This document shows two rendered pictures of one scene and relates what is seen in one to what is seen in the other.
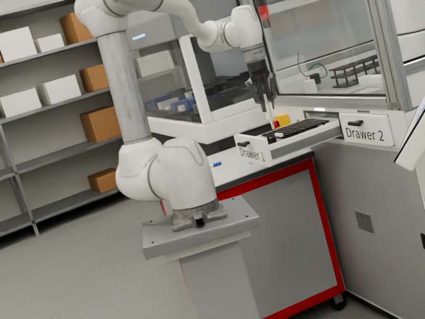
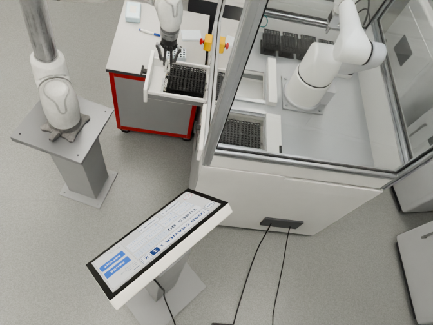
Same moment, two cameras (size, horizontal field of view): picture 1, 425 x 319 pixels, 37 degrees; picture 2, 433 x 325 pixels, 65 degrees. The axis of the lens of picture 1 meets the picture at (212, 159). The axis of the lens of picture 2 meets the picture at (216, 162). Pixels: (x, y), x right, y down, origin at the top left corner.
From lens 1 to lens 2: 1.80 m
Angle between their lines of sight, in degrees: 50
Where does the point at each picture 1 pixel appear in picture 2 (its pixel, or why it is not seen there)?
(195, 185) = (56, 121)
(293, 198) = not seen: hidden behind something
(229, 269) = not seen: hidden behind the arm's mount
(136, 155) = (35, 69)
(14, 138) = not seen: outside the picture
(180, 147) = (50, 100)
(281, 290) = (152, 124)
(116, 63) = (24, 9)
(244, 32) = (162, 19)
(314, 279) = (173, 128)
